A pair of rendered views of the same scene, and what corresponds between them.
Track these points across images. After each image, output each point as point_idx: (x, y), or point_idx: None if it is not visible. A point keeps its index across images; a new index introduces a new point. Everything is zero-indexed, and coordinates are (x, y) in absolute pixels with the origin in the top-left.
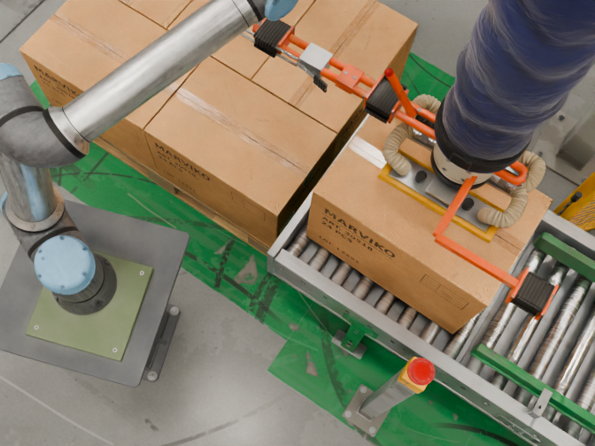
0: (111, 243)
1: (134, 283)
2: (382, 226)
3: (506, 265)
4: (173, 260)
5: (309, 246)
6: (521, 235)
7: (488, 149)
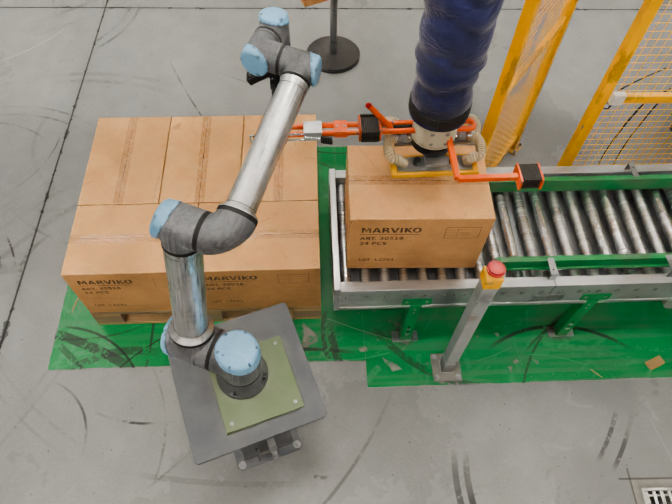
0: None
1: (275, 352)
2: (405, 213)
3: (486, 192)
4: (287, 324)
5: (351, 276)
6: (481, 173)
7: (459, 106)
